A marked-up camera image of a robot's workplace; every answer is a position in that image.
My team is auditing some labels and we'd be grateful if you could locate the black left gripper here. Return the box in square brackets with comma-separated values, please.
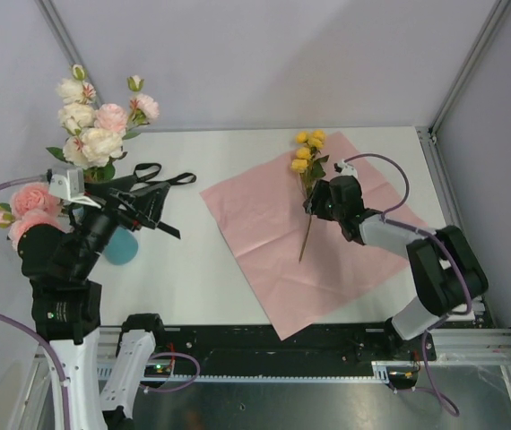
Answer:
[71, 173, 169, 276]

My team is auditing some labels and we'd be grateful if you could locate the black ribbon gold lettering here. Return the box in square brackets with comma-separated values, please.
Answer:
[133, 162, 197, 239]

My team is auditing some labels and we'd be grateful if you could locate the yellow rose stem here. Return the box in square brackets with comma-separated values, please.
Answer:
[289, 128, 331, 263]

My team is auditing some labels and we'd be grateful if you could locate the white rose stem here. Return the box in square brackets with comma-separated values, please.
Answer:
[46, 127, 126, 183]

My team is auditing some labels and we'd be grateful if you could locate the pink wrapping paper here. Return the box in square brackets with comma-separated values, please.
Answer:
[201, 127, 442, 340]

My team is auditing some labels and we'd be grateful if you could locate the pale pink rose stem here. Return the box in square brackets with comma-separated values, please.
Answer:
[93, 73, 160, 141]

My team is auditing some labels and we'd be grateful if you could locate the green flower stem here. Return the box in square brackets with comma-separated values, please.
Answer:
[0, 64, 96, 247]

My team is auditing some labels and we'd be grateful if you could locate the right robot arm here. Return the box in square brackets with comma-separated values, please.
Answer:
[303, 176, 489, 359]

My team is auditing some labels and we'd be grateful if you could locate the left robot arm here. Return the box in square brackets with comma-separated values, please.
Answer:
[17, 174, 170, 429]

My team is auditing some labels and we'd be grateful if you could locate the teal cylindrical vase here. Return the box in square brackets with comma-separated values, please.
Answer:
[102, 228, 139, 266]

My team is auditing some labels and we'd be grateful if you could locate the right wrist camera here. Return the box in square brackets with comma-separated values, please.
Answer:
[333, 159, 359, 179]

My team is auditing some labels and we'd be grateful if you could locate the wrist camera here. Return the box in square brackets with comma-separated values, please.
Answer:
[333, 159, 359, 179]
[48, 167, 101, 209]

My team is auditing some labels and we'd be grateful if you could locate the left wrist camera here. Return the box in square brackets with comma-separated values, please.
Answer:
[48, 167, 101, 209]

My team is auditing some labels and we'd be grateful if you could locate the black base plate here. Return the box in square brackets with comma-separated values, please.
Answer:
[157, 323, 437, 369]

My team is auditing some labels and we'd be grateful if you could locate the slotted cable duct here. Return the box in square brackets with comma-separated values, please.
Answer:
[98, 360, 420, 384]

